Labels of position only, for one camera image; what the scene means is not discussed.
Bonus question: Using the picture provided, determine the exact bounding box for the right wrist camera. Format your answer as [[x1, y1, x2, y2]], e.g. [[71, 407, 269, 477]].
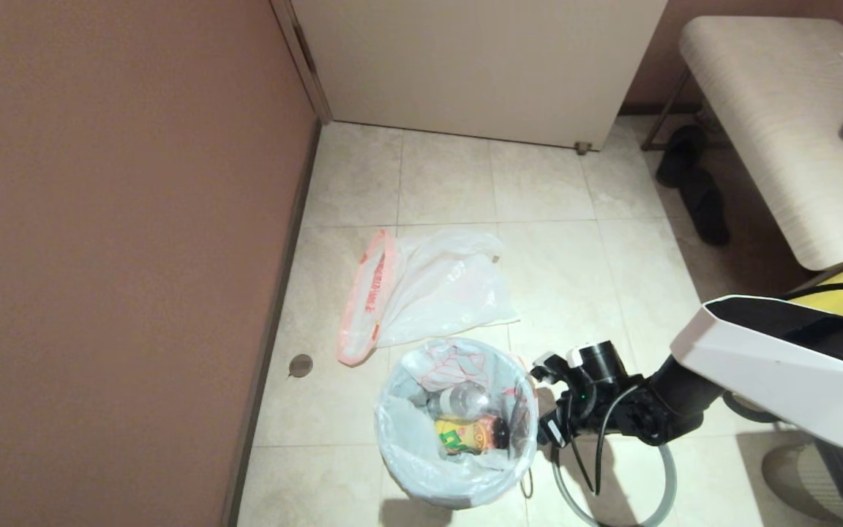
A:
[[530, 353, 569, 387]]

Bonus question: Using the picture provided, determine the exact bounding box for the grey ribbed stool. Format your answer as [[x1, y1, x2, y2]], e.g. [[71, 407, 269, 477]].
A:
[[722, 392, 843, 527]]

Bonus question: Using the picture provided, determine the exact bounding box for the black slipper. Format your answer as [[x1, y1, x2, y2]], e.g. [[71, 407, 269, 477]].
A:
[[656, 124, 708, 190], [678, 170, 731, 248]]

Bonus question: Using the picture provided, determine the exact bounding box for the white red plastic bin liner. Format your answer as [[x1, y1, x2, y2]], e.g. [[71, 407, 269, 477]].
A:
[[337, 229, 521, 368]]

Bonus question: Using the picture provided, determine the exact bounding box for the beige door frame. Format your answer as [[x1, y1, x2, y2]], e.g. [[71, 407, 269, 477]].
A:
[[269, 0, 334, 125]]

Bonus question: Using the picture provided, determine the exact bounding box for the black round trash bin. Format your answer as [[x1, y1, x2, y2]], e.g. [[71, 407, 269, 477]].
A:
[[392, 476, 525, 511]]

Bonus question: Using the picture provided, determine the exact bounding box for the beige wood-grain table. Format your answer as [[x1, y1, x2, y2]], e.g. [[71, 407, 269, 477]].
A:
[[678, 17, 843, 273]]

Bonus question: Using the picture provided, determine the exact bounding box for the grey bin retaining ring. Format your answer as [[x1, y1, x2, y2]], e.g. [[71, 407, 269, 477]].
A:
[[550, 439, 678, 527]]

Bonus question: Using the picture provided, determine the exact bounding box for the thin metal table leg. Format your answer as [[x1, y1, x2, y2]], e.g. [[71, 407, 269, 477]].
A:
[[641, 70, 693, 153]]

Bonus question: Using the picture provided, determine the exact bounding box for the white door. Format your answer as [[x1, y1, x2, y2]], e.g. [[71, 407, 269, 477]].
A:
[[290, 0, 667, 152]]

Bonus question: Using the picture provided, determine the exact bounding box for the clear plastic bottle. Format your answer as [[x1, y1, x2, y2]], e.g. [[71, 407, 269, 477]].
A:
[[427, 384, 492, 422]]

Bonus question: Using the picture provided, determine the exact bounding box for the dark door hinge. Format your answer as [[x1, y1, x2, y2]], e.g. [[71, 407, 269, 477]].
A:
[[296, 26, 318, 75]]

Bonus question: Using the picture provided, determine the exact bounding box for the yellow snack canister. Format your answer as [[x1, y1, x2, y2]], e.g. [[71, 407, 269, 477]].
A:
[[434, 415, 512, 456]]

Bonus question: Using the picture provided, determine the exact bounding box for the white red plastic bag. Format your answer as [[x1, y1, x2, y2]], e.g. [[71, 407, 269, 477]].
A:
[[374, 337, 539, 506]]

